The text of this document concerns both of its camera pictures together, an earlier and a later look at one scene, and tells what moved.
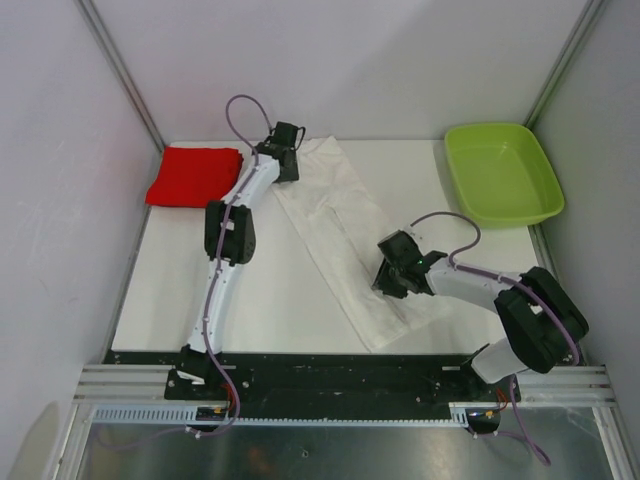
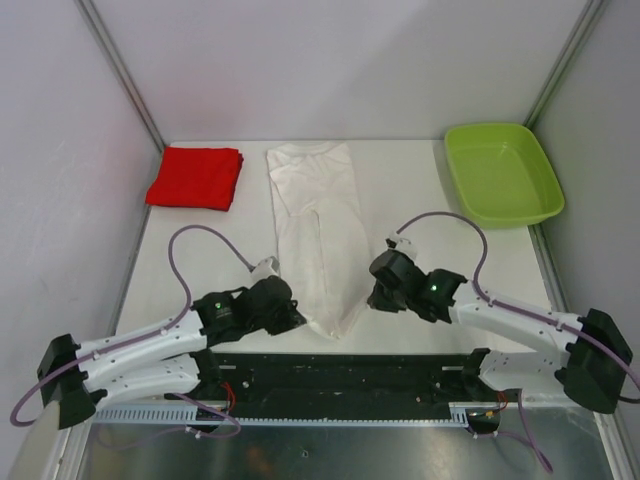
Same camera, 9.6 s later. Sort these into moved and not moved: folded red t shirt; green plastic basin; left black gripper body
Moved: left black gripper body
Not moved: folded red t shirt; green plastic basin
